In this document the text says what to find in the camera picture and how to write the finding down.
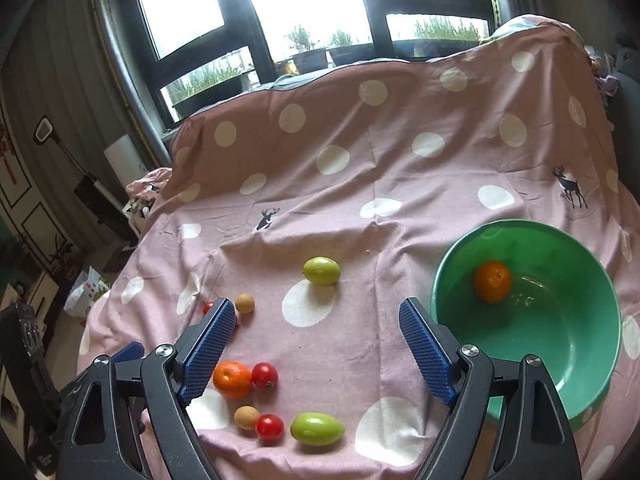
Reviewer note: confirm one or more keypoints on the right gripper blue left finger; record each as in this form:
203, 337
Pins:
199, 350

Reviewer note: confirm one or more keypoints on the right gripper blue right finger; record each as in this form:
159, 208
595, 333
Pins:
433, 349

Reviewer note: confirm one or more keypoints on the orange mandarin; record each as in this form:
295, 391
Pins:
233, 380

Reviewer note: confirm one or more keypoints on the tan longan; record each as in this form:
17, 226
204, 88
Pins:
244, 304
246, 416

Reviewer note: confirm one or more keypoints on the green jujube fruit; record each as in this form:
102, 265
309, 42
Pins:
322, 271
316, 429

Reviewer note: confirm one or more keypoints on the far left cherry tomato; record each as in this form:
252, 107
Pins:
207, 307

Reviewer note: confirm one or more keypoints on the cherry tomato beside mandarin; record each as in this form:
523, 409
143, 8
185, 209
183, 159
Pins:
264, 375

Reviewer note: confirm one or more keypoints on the orange in bowl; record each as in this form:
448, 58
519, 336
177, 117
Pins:
492, 281

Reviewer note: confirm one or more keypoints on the near cherry tomato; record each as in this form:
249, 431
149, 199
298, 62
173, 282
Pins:
269, 427

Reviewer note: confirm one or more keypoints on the green plastic bowl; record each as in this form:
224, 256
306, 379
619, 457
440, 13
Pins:
562, 307

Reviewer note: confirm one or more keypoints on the black floor lamp stand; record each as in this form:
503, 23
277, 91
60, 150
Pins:
92, 193

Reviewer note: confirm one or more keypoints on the pink polka dot cloth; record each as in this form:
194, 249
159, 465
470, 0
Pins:
380, 167

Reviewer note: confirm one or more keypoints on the white cylinder container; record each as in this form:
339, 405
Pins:
125, 160

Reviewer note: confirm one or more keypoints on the black planter with plants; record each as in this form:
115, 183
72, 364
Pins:
310, 61

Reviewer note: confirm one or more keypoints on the black window frame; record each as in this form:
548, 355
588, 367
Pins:
186, 49

